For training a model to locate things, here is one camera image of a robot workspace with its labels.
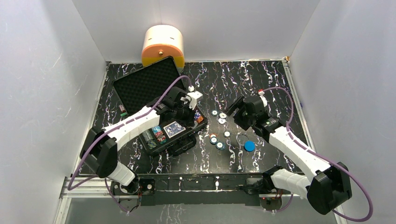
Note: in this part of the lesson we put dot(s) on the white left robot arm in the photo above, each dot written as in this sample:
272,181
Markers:
101,146

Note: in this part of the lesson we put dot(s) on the blue yellow poker chip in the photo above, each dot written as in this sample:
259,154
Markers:
227,134

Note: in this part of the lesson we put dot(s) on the black poker set case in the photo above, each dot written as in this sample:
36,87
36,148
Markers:
142,86

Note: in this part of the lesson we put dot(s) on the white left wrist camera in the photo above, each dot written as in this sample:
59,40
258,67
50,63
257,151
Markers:
192,97

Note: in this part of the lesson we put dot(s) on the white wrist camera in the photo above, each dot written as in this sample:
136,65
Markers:
192,97
262,97

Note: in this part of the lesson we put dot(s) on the red yellow poker chip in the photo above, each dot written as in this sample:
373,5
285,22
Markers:
212,135

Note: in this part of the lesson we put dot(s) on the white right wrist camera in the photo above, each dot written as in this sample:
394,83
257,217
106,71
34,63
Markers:
262,97

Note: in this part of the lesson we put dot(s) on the blue poker card deck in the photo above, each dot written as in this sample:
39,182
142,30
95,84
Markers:
174,129

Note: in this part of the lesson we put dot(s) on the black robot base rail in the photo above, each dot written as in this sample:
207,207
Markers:
193,189

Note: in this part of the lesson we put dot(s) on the white blue five chip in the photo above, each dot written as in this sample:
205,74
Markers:
221,121
222,115

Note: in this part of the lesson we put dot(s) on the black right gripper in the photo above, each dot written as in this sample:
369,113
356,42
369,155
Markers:
237,120

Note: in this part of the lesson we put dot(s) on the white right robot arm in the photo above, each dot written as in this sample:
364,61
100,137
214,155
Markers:
324,185

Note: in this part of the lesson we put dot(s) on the dark blue chip stack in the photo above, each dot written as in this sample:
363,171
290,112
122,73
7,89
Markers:
198,117

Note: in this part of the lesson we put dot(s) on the blue round button chip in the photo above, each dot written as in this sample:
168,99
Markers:
249,146

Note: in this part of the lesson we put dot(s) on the white and orange cylinder box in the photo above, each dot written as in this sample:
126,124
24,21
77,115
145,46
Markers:
161,41

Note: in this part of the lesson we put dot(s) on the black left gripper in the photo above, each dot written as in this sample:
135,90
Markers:
184,110

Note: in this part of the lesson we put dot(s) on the clear acrylic dealer button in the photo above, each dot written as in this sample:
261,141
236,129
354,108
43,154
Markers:
242,139

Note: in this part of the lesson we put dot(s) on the small red green object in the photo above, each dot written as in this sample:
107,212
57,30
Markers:
123,111

